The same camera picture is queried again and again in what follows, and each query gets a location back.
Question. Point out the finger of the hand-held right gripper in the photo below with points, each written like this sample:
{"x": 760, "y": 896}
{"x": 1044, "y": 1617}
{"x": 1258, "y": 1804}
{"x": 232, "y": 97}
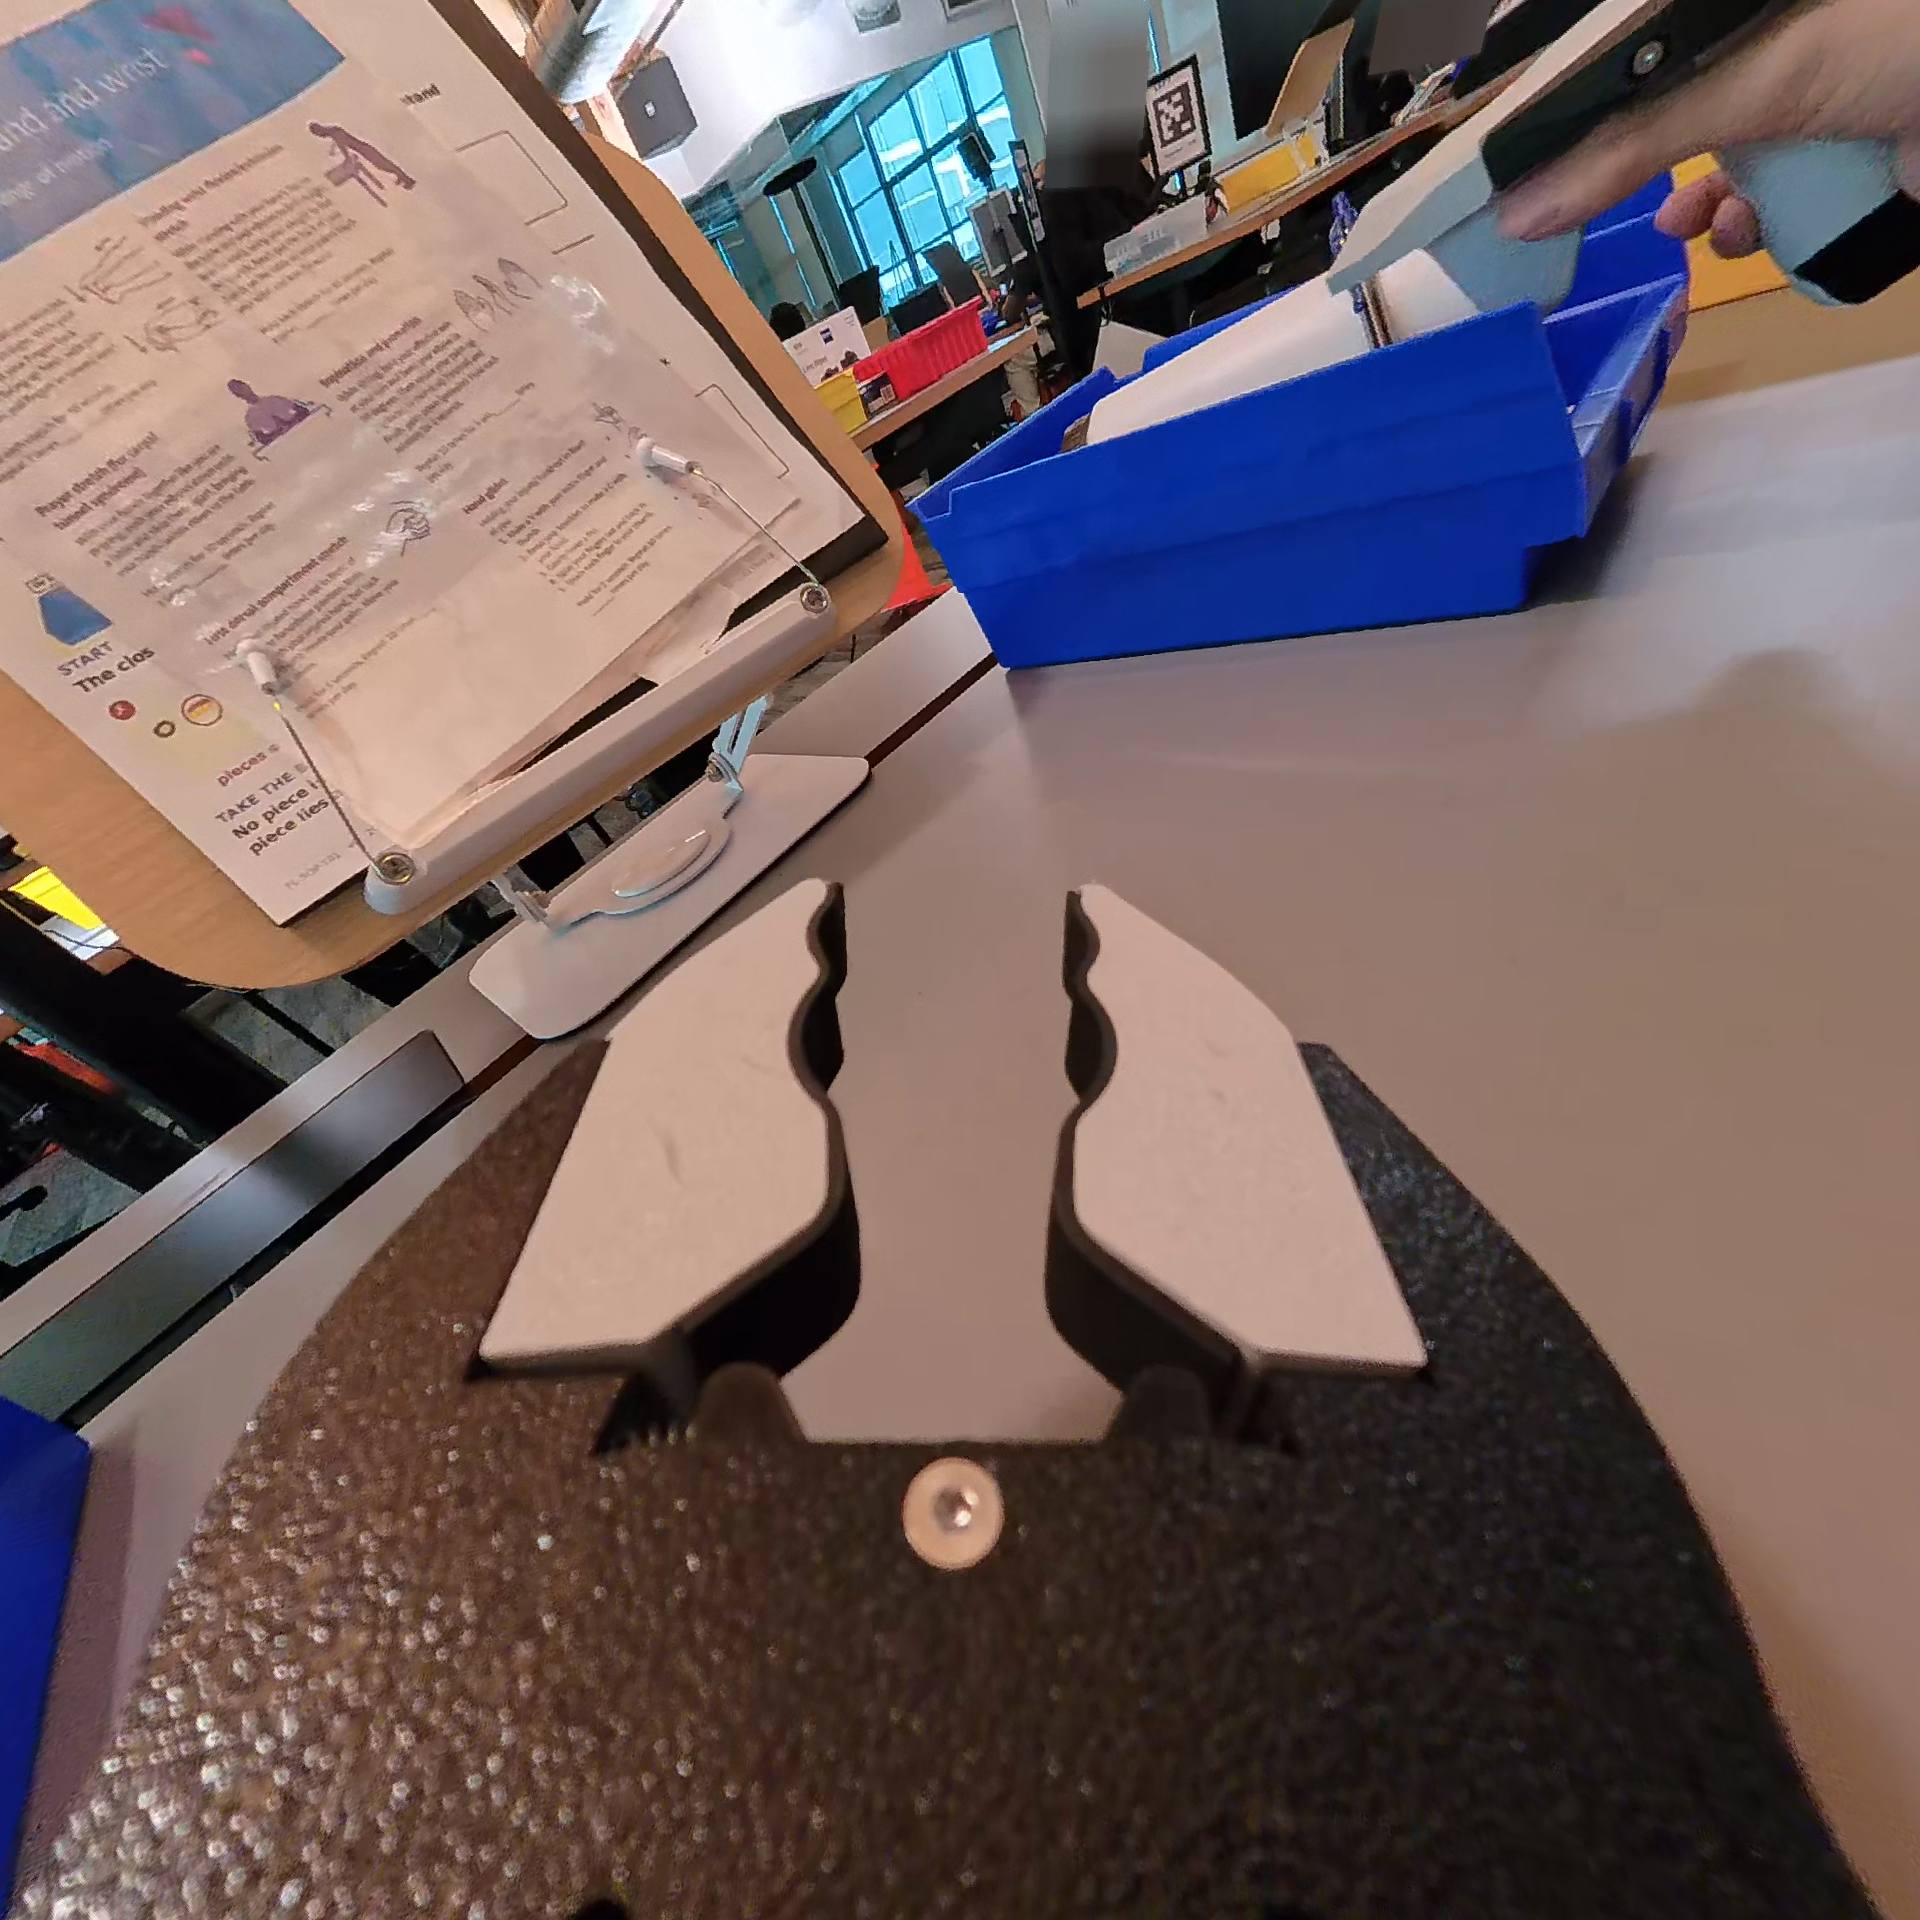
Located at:
{"x": 1604, "y": 61}
{"x": 1479, "y": 225}

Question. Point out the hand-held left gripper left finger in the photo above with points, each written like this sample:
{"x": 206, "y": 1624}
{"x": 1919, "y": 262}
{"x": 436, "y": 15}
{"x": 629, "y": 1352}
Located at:
{"x": 660, "y": 1185}

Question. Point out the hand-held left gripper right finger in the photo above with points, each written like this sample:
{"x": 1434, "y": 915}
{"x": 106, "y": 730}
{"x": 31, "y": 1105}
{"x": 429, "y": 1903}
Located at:
{"x": 1245, "y": 1185}

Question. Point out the cluttered wooden desk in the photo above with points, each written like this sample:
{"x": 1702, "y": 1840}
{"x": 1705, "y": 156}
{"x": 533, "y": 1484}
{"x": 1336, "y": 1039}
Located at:
{"x": 1201, "y": 240}

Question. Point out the grey desk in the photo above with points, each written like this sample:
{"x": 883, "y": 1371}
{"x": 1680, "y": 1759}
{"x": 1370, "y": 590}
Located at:
{"x": 1350, "y": 900}

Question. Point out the yellow plastic bin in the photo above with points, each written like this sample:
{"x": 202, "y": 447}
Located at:
{"x": 1740, "y": 284}

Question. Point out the white roll in bin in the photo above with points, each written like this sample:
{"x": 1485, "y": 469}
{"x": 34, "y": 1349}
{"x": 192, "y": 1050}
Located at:
{"x": 1245, "y": 360}

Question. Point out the printed tag board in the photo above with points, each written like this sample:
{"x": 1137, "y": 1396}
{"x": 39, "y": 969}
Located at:
{"x": 1179, "y": 117}

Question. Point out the red bin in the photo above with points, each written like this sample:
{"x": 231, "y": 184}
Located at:
{"x": 931, "y": 353}

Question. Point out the wooden document stand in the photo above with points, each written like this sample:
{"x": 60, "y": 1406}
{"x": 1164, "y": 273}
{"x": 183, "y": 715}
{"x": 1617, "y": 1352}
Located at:
{"x": 134, "y": 854}

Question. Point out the yellow box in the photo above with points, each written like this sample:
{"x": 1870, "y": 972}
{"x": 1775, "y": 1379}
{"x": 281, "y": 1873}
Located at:
{"x": 39, "y": 900}

